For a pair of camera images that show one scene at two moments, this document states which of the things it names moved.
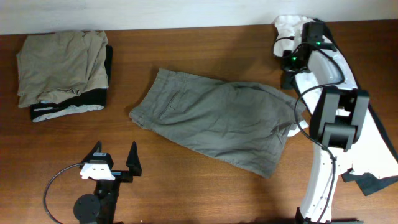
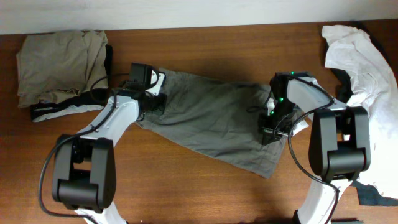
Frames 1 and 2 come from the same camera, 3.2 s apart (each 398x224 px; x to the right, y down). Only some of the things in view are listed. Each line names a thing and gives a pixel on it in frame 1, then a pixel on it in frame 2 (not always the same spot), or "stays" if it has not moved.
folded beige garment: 54,66 stays
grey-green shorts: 237,124 stays
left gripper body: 119,175 → 154,104
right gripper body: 288,79 → 273,132
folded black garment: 91,100 stays
